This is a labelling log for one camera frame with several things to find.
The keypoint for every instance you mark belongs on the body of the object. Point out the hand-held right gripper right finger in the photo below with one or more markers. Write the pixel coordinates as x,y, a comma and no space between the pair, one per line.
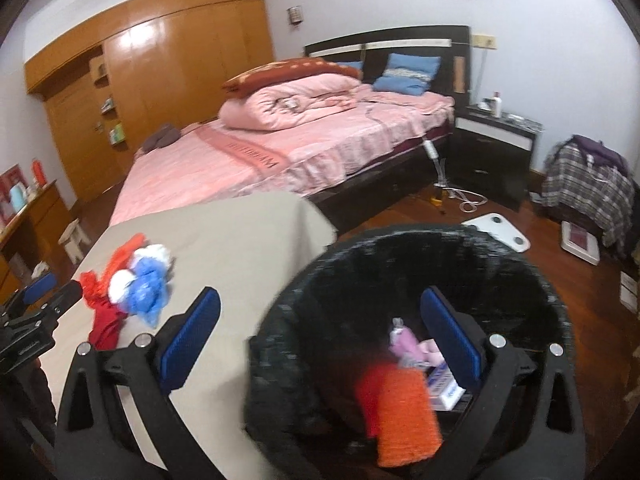
450,340

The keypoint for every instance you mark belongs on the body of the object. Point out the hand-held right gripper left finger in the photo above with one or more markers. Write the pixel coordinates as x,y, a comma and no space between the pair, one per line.
192,335

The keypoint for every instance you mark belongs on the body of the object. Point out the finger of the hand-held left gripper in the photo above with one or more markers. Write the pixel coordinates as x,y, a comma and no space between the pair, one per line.
41,285
62,297

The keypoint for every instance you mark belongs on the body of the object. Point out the blue white small box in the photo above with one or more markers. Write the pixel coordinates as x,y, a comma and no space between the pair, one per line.
445,385

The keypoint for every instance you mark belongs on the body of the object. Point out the red cloth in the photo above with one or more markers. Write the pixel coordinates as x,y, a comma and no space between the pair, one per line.
106,330

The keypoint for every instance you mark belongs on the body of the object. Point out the orange mesh pad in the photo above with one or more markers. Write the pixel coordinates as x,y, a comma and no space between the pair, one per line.
122,257
405,425

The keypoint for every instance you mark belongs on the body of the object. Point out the black-lined trash bin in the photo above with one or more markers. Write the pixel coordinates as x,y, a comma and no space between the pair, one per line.
325,310

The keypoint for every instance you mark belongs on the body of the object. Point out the wooden side cabinet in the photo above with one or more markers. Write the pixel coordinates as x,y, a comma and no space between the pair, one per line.
40,230

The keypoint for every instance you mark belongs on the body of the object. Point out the light blue kettle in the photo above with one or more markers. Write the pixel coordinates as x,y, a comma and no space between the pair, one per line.
17,199

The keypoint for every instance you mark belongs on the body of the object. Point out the beige tablecloth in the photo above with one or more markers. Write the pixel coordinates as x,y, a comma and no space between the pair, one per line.
225,240

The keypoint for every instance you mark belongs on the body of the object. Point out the red thermos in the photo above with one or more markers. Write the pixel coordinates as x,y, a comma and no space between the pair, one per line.
38,172

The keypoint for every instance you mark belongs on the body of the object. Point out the white bathroom scale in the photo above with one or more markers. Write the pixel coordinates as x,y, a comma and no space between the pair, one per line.
495,232

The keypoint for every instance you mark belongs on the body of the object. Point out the small yellow item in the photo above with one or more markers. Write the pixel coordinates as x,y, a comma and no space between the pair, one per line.
438,200

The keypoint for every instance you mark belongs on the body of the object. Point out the white scale with red top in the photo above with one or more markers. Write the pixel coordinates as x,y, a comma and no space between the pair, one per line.
580,242

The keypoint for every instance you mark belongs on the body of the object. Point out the dark nightstand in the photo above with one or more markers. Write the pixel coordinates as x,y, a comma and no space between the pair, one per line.
490,160

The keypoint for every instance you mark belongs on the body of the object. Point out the mauve cloth bundle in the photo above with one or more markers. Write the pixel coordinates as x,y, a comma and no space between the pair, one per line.
160,139

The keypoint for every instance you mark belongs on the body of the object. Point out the white printed box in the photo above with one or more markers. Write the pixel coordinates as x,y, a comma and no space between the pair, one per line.
631,290

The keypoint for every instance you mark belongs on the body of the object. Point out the white blanket controller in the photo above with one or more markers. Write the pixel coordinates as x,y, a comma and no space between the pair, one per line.
430,151

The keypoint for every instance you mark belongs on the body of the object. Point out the plaid cloth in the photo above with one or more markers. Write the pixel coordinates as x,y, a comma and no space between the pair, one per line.
590,200

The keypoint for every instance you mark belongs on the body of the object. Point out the pink bedspread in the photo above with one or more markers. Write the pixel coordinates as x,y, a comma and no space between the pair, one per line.
300,160

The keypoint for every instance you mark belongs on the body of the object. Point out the white power strip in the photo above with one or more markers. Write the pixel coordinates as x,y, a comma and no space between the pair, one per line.
520,119

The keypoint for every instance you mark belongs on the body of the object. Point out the small white device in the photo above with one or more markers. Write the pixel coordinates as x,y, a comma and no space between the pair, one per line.
485,106

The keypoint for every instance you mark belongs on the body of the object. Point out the white bottle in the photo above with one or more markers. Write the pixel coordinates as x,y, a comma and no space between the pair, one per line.
497,105

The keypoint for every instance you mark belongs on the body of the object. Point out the purple garment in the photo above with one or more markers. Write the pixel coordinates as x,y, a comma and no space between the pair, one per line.
600,152

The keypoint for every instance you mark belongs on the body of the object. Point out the pink folded quilt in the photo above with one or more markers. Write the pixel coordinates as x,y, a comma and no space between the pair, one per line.
280,105

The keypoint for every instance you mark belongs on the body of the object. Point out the wooden wardrobe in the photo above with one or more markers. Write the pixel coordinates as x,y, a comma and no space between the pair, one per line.
175,60

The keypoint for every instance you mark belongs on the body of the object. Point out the blue pillow with patterned band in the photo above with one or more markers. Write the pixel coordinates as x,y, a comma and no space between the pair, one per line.
405,75

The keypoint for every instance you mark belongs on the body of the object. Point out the red patterned pillow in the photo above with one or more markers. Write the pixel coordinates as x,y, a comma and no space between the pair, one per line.
280,72

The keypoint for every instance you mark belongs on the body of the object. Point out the plain blue pillow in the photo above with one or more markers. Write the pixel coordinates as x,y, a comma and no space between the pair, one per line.
350,66

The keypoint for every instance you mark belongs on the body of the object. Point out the dark wooden bed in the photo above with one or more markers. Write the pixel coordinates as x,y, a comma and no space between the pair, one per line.
415,40

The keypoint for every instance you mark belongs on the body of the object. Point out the red picture frame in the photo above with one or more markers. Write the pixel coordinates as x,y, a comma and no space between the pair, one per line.
6,195

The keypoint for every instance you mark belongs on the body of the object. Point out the beige wall socket panel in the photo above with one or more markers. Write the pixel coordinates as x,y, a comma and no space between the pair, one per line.
483,41

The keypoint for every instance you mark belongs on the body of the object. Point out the small wall lamp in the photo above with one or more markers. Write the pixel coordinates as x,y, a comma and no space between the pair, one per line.
295,15

